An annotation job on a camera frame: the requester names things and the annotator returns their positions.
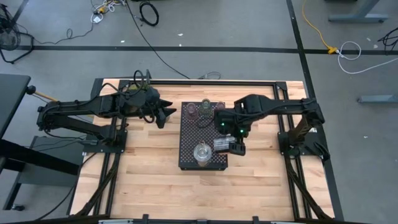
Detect black floor fan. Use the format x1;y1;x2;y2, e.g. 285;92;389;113
0;3;35;65

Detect long black floor cable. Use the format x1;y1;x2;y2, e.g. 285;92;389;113
124;0;191;80

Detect small green artificial plant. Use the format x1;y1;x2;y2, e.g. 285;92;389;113
129;81;150;93

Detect yellow extension cable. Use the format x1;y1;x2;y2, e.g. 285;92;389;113
302;0;339;55

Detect black cable bundle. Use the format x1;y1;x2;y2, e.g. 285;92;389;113
377;26;398;52

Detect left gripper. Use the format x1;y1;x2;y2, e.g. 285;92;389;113
119;86;177;129

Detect grey desk foot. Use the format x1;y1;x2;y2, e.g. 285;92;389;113
356;95;398;104

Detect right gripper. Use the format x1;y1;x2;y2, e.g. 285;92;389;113
213;106;251;156

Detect white floor cable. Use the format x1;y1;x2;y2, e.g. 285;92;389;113
337;40;398;75

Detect grey desk leg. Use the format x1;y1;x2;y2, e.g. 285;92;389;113
328;0;389;23

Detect black perforated metal tray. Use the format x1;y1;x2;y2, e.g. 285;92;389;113
178;101;229;171

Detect black aluminium table frame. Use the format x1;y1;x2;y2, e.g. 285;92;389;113
68;77;345;222

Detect white cable bundle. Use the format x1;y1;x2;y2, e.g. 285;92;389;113
90;0;127;24

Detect black coiled cable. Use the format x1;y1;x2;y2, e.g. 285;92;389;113
139;1;160;27

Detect black desk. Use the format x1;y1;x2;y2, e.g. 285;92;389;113
0;73;81;212

